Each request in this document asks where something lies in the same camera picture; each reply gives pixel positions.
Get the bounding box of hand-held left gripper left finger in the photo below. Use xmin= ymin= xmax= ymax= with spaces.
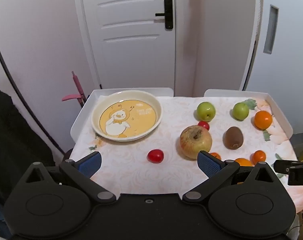
xmin=18 ymin=151 xmax=117 ymax=203

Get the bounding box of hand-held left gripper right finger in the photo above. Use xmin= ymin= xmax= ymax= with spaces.
xmin=183 ymin=150 xmax=279 ymax=203

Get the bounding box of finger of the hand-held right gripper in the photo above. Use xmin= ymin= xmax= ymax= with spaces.
xmin=274 ymin=159 xmax=292 ymax=174

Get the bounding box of medium orange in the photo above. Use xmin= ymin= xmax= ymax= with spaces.
xmin=233 ymin=158 xmax=254 ymax=167

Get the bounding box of large orange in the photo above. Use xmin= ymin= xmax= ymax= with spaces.
xmin=254 ymin=110 xmax=273 ymax=130

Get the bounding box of cream plate with duck print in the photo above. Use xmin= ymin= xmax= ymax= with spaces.
xmin=91 ymin=90 xmax=162 ymax=142

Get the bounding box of large yellow-red apple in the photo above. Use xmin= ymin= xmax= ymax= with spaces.
xmin=180 ymin=125 xmax=213 ymax=160

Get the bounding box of brown kiwi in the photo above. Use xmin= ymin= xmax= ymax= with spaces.
xmin=223 ymin=127 xmax=244 ymax=150

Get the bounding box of white tray table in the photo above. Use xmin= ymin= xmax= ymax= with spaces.
xmin=69 ymin=96 xmax=303 ymax=215

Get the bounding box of green apple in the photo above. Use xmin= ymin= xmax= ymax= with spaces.
xmin=233 ymin=102 xmax=249 ymax=120
xmin=197 ymin=102 xmax=216 ymax=121

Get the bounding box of white rimmed table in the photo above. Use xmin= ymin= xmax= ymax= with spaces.
xmin=70 ymin=87 xmax=294 ymax=155

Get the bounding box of white wardrobe door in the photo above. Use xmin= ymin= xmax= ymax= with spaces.
xmin=240 ymin=0 xmax=303 ymax=135

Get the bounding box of dark cloth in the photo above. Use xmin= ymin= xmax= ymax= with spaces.
xmin=0 ymin=84 xmax=55 ymax=205

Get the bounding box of black curved pole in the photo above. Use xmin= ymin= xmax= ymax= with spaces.
xmin=0 ymin=13 xmax=67 ymax=157

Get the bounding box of white panel door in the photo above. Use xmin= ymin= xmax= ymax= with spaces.
xmin=73 ymin=0 xmax=177 ymax=90

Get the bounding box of grey recessed handle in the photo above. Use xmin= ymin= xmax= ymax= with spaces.
xmin=263 ymin=4 xmax=279 ymax=54

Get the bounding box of black door lock handle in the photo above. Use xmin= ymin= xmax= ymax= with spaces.
xmin=155 ymin=0 xmax=173 ymax=30

